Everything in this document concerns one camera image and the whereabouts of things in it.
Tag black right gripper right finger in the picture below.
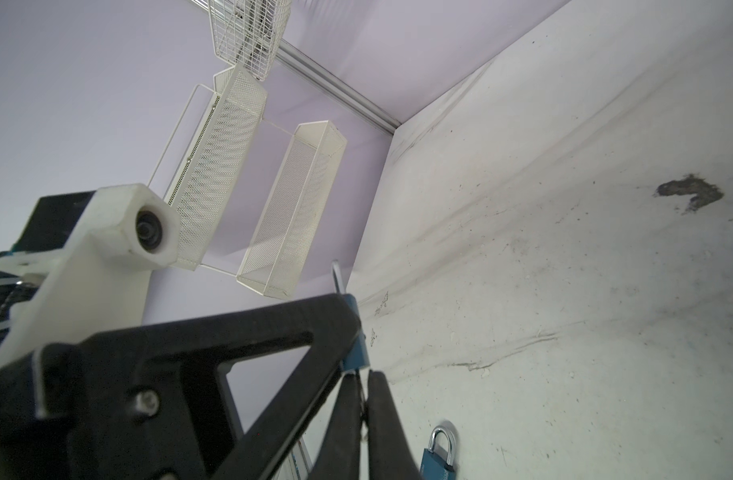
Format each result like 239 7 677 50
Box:
366 370 421 480

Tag white wire basket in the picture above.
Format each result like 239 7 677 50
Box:
208 0 292 82

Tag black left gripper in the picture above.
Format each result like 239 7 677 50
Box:
0 341 162 479

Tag large blue padlock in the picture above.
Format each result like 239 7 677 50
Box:
419 420 458 480

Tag aluminium frame profiles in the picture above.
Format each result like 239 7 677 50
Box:
196 1 401 135

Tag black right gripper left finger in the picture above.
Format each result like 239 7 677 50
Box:
308 373 364 480

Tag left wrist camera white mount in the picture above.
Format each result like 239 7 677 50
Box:
0 184 180 370

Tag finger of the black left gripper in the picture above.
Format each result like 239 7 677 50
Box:
84 294 362 479

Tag small blue padlock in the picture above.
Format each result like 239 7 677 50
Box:
332 260 370 374

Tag white mesh two-tier shelf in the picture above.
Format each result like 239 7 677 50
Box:
148 67 348 300

